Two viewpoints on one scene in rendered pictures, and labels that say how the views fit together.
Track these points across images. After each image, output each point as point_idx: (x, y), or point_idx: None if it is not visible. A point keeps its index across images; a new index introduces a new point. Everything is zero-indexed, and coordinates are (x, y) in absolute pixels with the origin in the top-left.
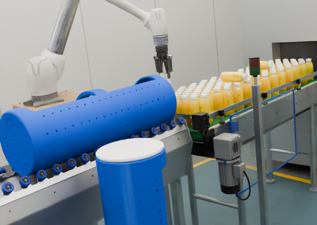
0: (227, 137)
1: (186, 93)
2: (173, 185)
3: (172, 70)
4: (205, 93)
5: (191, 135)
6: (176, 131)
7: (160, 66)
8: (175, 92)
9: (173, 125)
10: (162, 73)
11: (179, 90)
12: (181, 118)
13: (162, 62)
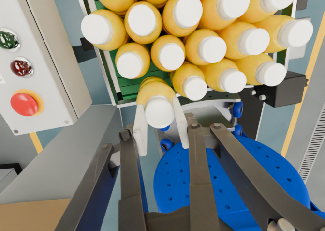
0: (297, 48)
1: (215, 46)
2: None
3: (226, 129)
4: (305, 22)
5: None
6: (236, 122)
7: (143, 186)
8: (163, 58)
9: (241, 134)
10: (142, 136)
11: (142, 20)
12: (240, 109)
13: (141, 193)
